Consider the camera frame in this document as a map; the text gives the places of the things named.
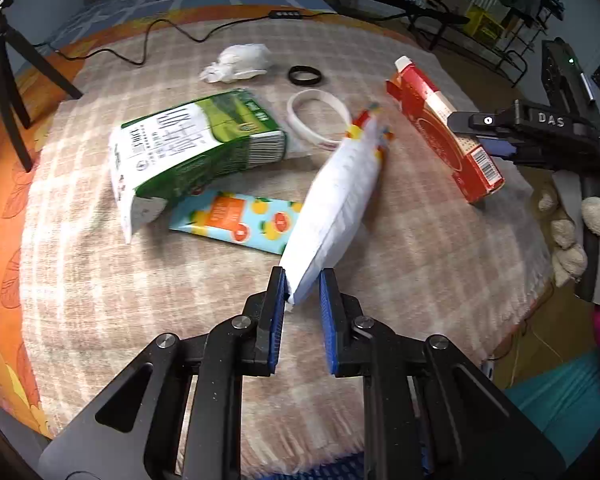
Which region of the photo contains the black cable with inline remote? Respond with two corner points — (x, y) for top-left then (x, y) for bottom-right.
(35, 9), (338, 68)

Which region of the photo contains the black hair tie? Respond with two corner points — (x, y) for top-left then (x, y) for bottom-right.
(287, 65), (324, 86)

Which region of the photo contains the black drying rack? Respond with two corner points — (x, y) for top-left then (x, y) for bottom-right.
(430, 0), (566, 86)

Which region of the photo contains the white wristband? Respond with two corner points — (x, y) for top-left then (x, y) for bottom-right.
(287, 89), (353, 151)

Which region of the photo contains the blue citrus print packet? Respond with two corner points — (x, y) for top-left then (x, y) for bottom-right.
(169, 189), (303, 256)

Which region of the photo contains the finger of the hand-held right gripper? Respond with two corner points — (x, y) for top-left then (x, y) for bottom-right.
(447, 105), (520, 136)
(477, 136), (536, 163)

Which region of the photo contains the black folding chair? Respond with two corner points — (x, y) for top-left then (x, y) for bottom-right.
(320, 0), (471, 51)

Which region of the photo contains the white tissue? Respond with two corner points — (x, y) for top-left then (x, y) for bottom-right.
(198, 43), (272, 84)

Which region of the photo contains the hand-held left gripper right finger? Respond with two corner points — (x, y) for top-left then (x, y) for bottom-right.
(319, 267), (566, 480)

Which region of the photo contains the red carton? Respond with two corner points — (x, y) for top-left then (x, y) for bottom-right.
(386, 56), (505, 205)

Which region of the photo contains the yellow crate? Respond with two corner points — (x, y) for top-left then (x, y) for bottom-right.
(462, 5), (506, 41)

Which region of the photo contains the person's right hand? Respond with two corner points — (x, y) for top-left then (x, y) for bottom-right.
(537, 185), (600, 305)

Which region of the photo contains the teal cloth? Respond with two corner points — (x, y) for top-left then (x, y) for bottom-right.
(505, 347), (600, 443)

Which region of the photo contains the black tripod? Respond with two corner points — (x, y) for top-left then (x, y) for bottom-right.
(0, 0), (84, 173)

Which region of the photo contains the green milk carton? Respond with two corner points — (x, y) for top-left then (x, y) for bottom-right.
(109, 89), (287, 245)

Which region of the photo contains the orange floral bedsheet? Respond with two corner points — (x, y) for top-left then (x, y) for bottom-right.
(0, 7), (416, 441)

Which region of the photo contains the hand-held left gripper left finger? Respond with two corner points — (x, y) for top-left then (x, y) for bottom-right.
(37, 266), (287, 480)

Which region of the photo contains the white snack packet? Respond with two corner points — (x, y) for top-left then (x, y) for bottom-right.
(279, 105), (396, 313)

